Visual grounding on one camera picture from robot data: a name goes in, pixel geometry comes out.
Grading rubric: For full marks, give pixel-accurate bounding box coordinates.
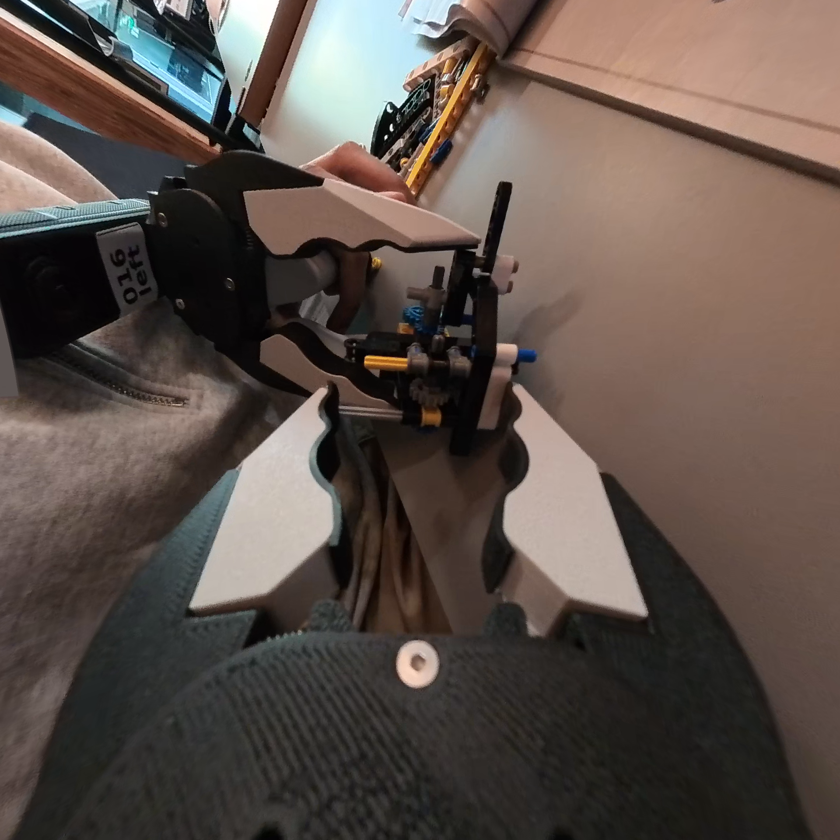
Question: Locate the lego technic model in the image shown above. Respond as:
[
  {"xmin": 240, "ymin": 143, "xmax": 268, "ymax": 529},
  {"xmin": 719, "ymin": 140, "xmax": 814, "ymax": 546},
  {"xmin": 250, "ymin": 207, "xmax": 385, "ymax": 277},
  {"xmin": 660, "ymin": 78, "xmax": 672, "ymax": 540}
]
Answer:
[{"xmin": 344, "ymin": 180, "xmax": 540, "ymax": 458}]

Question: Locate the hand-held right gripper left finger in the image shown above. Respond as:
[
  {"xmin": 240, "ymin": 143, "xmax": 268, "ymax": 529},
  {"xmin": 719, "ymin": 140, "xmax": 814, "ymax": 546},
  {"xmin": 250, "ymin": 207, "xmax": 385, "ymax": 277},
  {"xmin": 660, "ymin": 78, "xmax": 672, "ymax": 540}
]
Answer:
[{"xmin": 188, "ymin": 385, "xmax": 345, "ymax": 636}]

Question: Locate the lego instruction booklet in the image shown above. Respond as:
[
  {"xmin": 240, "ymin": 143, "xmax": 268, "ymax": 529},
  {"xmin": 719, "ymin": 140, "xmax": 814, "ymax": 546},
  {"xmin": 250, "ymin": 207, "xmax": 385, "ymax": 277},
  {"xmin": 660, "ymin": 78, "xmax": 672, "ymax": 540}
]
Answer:
[{"xmin": 400, "ymin": 0, "xmax": 840, "ymax": 186}]

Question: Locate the person's left hand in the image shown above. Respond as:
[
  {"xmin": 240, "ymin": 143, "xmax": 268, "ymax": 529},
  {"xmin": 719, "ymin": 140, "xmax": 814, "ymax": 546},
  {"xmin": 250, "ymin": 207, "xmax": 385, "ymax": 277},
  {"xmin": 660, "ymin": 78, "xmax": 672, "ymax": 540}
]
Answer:
[{"xmin": 297, "ymin": 141, "xmax": 419, "ymax": 333}]

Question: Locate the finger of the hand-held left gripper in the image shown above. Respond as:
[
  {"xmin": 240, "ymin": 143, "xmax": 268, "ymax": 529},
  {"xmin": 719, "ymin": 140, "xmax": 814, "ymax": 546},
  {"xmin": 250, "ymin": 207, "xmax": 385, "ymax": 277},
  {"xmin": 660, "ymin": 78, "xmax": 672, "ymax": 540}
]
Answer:
[
  {"xmin": 258, "ymin": 320, "xmax": 411, "ymax": 424},
  {"xmin": 241, "ymin": 178, "xmax": 484, "ymax": 257}
]

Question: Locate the pile of loose lego pieces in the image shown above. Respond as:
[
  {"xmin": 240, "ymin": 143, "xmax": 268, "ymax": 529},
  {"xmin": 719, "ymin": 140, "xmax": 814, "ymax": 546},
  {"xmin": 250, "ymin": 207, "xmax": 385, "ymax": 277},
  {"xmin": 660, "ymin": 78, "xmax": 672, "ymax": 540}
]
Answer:
[{"xmin": 371, "ymin": 41, "xmax": 497, "ymax": 198}]

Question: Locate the black framed glass panel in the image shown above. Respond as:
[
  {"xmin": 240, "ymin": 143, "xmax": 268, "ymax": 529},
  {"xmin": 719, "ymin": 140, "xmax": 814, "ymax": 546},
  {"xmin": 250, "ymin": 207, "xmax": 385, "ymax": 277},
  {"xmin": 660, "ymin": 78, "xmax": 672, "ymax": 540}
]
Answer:
[{"xmin": 39, "ymin": 0, "xmax": 263, "ymax": 155}]

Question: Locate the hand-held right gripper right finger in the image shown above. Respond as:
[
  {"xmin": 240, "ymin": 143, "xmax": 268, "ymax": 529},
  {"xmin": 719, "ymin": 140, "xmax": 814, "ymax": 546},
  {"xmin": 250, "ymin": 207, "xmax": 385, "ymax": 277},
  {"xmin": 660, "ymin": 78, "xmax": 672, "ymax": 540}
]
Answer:
[{"xmin": 481, "ymin": 385, "xmax": 651, "ymax": 639}]

